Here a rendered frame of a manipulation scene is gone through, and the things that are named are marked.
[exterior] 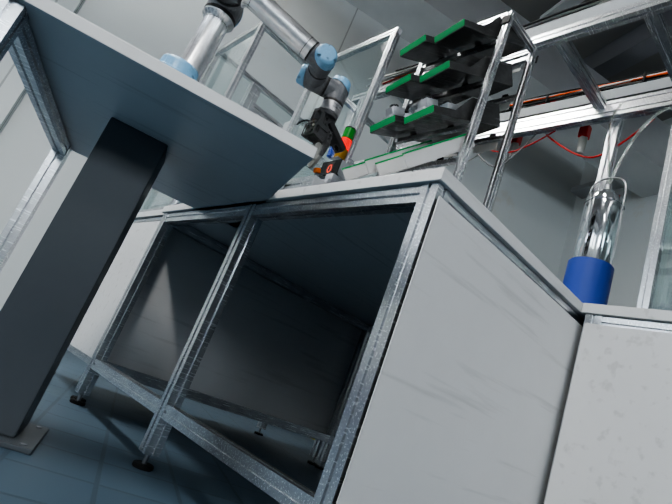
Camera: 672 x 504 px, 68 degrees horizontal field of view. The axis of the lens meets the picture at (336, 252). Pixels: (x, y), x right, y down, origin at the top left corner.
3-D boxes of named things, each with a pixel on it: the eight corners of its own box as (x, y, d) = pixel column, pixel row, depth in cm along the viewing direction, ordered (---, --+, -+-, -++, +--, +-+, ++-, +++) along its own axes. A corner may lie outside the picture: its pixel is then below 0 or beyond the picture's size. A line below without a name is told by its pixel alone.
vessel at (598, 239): (604, 257, 174) (624, 165, 184) (563, 256, 185) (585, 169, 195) (618, 274, 182) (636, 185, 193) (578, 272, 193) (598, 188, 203)
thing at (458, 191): (440, 179, 102) (445, 166, 102) (161, 212, 216) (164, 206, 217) (651, 380, 184) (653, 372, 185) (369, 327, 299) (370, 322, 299)
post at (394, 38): (317, 225, 199) (396, 31, 226) (313, 225, 201) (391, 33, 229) (323, 229, 201) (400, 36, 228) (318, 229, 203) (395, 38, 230)
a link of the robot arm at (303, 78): (308, 52, 172) (336, 68, 175) (300, 69, 183) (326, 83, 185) (299, 70, 170) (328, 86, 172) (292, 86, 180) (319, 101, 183)
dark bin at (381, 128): (394, 122, 153) (393, 98, 154) (369, 133, 165) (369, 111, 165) (460, 135, 168) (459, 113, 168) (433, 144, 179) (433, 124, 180)
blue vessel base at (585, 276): (589, 329, 166) (605, 256, 173) (544, 323, 177) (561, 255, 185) (606, 344, 175) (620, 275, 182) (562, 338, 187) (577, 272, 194)
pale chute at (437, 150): (408, 168, 135) (403, 152, 135) (379, 177, 147) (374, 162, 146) (475, 146, 150) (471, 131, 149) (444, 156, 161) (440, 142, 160)
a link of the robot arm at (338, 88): (328, 80, 186) (348, 91, 188) (317, 104, 183) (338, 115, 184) (335, 69, 178) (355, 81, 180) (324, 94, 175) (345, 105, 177)
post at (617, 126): (566, 352, 202) (629, 77, 241) (556, 350, 206) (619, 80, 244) (571, 355, 205) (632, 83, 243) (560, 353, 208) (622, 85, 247)
